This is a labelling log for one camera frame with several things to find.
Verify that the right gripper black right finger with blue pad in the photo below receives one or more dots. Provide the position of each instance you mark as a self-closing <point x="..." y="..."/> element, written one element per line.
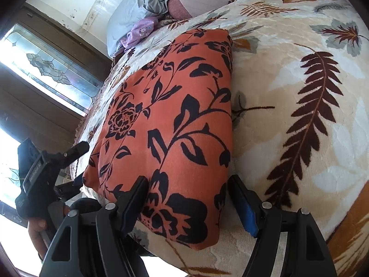
<point x="306" y="252"/>

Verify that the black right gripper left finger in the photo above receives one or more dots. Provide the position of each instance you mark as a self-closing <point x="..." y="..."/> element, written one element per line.
<point x="98" y="243"/>

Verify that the orange black floral garment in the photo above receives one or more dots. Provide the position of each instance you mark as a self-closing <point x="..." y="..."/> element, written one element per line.
<point x="170" y="122"/>

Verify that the person's left hand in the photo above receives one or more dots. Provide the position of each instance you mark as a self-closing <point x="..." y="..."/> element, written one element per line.
<point x="35" y="227"/>

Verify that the stained glass window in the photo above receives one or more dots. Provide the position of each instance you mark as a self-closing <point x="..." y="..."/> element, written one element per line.
<point x="48" y="70"/>

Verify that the cream leaf-pattern fleece blanket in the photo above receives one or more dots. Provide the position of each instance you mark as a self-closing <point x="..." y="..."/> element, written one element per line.
<point x="299" y="109"/>

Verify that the purple small garment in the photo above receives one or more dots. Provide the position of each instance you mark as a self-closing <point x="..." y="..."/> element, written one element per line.
<point x="142" y="29"/>

